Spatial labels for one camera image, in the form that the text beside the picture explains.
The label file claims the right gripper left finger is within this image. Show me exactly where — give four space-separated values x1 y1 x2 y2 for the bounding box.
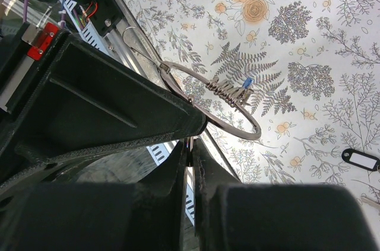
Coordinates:
1 141 186 250

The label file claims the key with black tag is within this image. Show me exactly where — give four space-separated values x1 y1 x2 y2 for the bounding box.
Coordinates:
341 148 379 172

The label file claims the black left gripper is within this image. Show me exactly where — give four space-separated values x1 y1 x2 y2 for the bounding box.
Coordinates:
1 23 61 115

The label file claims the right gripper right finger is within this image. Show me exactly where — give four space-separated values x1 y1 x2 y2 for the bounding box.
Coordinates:
192 139 378 250

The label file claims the large metal keyring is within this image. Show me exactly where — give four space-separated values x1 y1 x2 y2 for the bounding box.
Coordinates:
121 26 262 145

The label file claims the key with blue tag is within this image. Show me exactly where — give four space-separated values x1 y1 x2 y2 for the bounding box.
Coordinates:
242 77 253 90

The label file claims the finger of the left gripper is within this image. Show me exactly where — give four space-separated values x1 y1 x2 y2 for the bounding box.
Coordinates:
1 30 206 192

